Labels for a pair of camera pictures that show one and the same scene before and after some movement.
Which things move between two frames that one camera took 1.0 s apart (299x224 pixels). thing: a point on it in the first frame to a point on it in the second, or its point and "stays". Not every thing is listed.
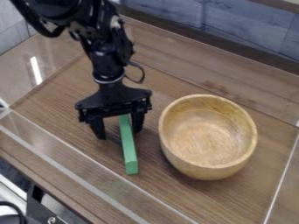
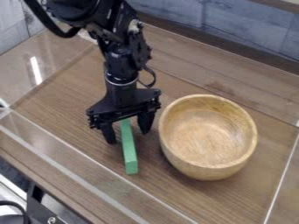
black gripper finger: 98,126 to 109,132
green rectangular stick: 129,144 stays
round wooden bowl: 208,135 stays
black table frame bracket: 38,212 stays
